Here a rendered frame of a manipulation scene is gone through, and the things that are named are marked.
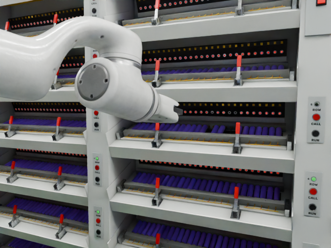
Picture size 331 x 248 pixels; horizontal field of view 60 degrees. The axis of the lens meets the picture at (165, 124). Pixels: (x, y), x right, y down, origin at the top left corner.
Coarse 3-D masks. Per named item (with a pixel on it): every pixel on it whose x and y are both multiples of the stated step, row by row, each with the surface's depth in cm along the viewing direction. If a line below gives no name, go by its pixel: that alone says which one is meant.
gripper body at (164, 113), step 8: (160, 96) 58; (160, 104) 58; (168, 104) 61; (176, 104) 64; (160, 112) 58; (168, 112) 61; (152, 120) 64; (160, 120) 64; (168, 120) 63; (176, 120) 65
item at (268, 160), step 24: (216, 120) 103; (240, 120) 100; (264, 120) 97; (120, 144) 102; (144, 144) 99; (168, 144) 97; (192, 144) 94; (264, 144) 88; (288, 144) 82; (240, 168) 86; (264, 168) 83; (288, 168) 80
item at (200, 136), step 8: (136, 136) 105; (144, 136) 104; (152, 136) 102; (168, 136) 100; (176, 136) 99; (184, 136) 97; (192, 136) 96; (200, 136) 95; (208, 136) 94; (216, 136) 93; (224, 136) 92; (232, 136) 91; (240, 136) 90; (248, 136) 89; (256, 136) 88; (264, 136) 88; (272, 136) 87; (280, 136) 86; (248, 144) 88; (256, 144) 87; (272, 144) 87; (280, 144) 86
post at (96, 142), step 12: (84, 0) 101; (108, 0) 99; (120, 0) 106; (132, 0) 114; (84, 12) 102; (108, 12) 100; (120, 12) 106; (132, 12) 115; (108, 120) 102; (120, 120) 109; (96, 132) 104; (96, 144) 104; (108, 156) 102; (108, 168) 103; (120, 168) 110; (108, 180) 103; (96, 192) 106; (96, 204) 106; (108, 204) 104; (108, 216) 104; (120, 216) 111; (108, 228) 105; (96, 240) 107; (108, 240) 105
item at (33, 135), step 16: (16, 112) 142; (32, 112) 138; (48, 112) 134; (64, 112) 130; (80, 112) 127; (0, 128) 133; (16, 128) 127; (32, 128) 125; (48, 128) 121; (64, 128) 118; (80, 128) 114; (0, 144) 125; (16, 144) 121; (32, 144) 117; (48, 144) 114; (64, 144) 110; (80, 144) 107
